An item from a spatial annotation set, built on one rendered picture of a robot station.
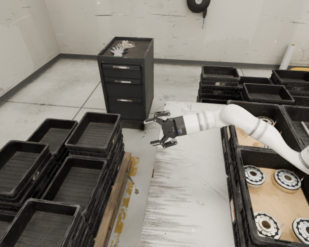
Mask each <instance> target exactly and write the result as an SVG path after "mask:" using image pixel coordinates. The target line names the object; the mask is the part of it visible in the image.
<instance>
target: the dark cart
mask: <svg viewBox="0 0 309 247"><path fill-rule="evenodd" d="M127 40H128V41H132V42H134V43H135V45H134V46H135V47H133V48H129V49H127V52H126V53H125V54H123V55H122V56H114V53H112V52H111V50H113V51H114V49H111V48H115V46H116V45H117V44H118V43H119V42H122V41H127ZM96 57H97V62H98V67H99V72H100V78H101V83H102V89H103V96H104V101H105V106H106V112H107V113H112V114H120V115H121V118H120V121H121V123H131V124H141V129H142V130H144V127H145V125H144V121H145V120H146V119H148V117H149V114H150V110H151V106H152V102H153V99H154V38H142V37H118V36H115V37H114V38H113V39H112V40H111V41H110V42H109V43H108V44H107V45H106V46H105V47H104V48H103V49H102V50H101V51H100V52H99V53H98V54H97V55H96Z"/></svg>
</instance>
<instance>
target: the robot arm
mask: <svg viewBox="0 0 309 247"><path fill-rule="evenodd" d="M181 111H182V116H178V117H174V118H171V117H170V115H171V114H170V111H169V110H168V111H159V112H155V113H154V117H153V118H149V119H146V120H145V121H144V124H150V123H154V122H156V123H158V124H160V125H161V128H162V131H163V135H164V136H163V137H162V139H161V140H155V141H151V142H150V145H151V146H157V145H162V146H163V148H168V147H171V146H174V145H177V144H178V143H177V139H176V137H178V136H184V135H188V134H193V133H197V132H199V131H204V130H208V129H212V128H215V127H223V126H229V125H234V126H236V127H238V128H240V129H242V131H243V132H244V133H245V134H247V135H248V136H250V137H252V138H254V139H256V140H258V141H260V142H261V143H263V144H265V145H266V146H268V147H270V148H271V149H272V150H274V151H275V152H276V153H278V154H279V155H280V156H282V157H283V158H284V159H286V160H287V161H289V162H290V163H291V164H293V165H294V166H296V167H297V168H298V169H300V170H301V171H303V172H305V173H307V174H309V146H308V147H306V148H305V149H304V150H303V151H301V152H300V153H299V152H296V151H294V150H292V149H291V148H290V147H289V146H288V145H287V144H286V143H285V141H284V140H283V138H282V136H281V135H280V133H279V132H278V131H277V130H276V129H275V128H274V127H273V126H272V125H270V124H268V123H266V122H264V121H262V120H260V119H258V118H256V117H254V116H253V115H252V114H251V113H249V112H248V111H247V110H245V109H244V108H242V107H240V106H238V105H235V104H229V105H227V106H225V107H224V108H223V109H219V110H215V111H204V112H199V113H194V114H187V110H186V108H181ZM162 116H165V117H167V119H166V120H163V119H160V118H158V117H162ZM169 138H172V140H171V141H168V142H166V141H167V140H168V139H169Z"/></svg>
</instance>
